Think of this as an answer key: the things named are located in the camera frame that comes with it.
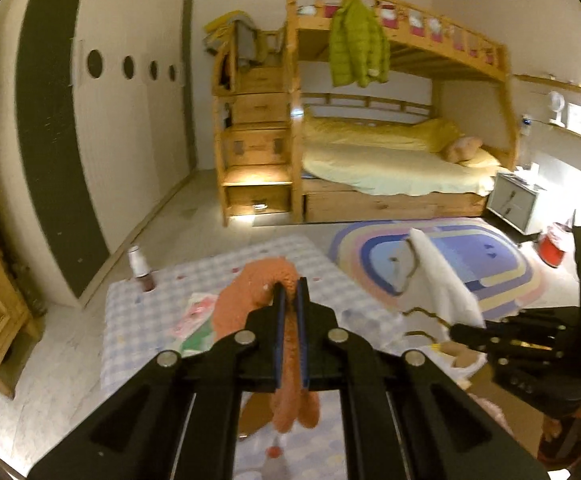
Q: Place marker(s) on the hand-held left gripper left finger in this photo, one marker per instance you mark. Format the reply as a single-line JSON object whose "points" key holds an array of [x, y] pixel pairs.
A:
{"points": [[280, 345]]}

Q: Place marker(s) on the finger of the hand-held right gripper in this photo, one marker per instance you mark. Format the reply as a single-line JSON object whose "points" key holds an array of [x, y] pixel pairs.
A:
{"points": [[535, 322], [475, 339]]}

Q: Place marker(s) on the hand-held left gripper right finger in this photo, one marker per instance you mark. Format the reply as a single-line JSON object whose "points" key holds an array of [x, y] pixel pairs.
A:
{"points": [[303, 340]]}

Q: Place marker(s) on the orange fuzzy cloth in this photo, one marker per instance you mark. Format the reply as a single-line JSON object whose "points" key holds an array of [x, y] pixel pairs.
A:
{"points": [[240, 305]]}

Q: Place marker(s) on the white cloth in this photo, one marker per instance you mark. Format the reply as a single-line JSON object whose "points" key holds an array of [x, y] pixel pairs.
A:
{"points": [[445, 280]]}

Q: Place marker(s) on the person's right hand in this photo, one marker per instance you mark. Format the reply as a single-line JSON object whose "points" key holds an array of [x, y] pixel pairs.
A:
{"points": [[550, 429]]}

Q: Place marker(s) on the brown paper bag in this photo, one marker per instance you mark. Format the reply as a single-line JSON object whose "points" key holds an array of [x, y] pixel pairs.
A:
{"points": [[463, 357]]}

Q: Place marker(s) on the red bucket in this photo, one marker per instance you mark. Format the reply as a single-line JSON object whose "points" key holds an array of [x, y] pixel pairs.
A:
{"points": [[552, 250]]}

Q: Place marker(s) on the rainbow oval rug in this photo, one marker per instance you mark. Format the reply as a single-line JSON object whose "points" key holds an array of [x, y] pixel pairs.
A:
{"points": [[495, 255]]}

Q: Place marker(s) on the pink and green flat packet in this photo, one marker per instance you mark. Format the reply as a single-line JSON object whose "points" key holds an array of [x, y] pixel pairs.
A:
{"points": [[195, 321]]}

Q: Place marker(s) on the grey nightstand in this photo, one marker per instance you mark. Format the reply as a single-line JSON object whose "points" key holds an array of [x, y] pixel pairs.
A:
{"points": [[512, 201]]}

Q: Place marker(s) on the checkered padded mat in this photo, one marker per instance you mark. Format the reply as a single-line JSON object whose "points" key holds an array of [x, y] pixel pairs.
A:
{"points": [[135, 340]]}

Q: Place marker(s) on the white tissue pack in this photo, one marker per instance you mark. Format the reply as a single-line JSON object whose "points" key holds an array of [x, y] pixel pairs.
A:
{"points": [[527, 172]]}

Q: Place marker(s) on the wooden bunk bed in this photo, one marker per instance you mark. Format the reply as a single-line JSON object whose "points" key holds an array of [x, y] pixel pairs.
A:
{"points": [[395, 207]]}

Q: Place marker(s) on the small bottle with white cap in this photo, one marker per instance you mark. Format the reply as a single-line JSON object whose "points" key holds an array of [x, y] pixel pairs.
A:
{"points": [[139, 267]]}

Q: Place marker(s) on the tan plush toy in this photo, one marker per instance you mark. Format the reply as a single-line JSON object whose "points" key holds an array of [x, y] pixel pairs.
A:
{"points": [[463, 149]]}

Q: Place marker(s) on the yellow duvet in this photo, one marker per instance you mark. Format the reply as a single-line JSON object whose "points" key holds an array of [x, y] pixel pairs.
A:
{"points": [[385, 165]]}

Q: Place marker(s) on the wooden stair drawer unit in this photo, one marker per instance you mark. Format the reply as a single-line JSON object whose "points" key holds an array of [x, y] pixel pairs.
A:
{"points": [[258, 145]]}

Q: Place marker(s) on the small white fan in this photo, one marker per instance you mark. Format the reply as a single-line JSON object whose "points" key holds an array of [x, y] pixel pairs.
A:
{"points": [[556, 105]]}

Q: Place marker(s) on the white wardrobe with dark stripe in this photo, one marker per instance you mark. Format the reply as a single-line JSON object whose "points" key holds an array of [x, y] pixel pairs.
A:
{"points": [[120, 110]]}

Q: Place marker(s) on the green puffer jacket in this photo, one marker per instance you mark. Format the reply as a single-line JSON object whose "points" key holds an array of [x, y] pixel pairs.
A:
{"points": [[358, 45]]}

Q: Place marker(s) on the pile of clothes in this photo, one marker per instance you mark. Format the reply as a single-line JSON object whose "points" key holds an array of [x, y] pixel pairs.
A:
{"points": [[235, 30]]}

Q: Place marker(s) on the pink patterned bunk bedding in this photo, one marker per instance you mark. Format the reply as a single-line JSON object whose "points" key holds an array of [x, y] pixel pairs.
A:
{"points": [[420, 22]]}

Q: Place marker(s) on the long wall-mounted desk shelf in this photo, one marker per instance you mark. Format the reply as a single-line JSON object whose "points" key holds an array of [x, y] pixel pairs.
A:
{"points": [[570, 131]]}

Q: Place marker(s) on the wooden wall shelf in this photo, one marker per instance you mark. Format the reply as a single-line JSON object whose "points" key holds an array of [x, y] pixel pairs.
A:
{"points": [[550, 83]]}

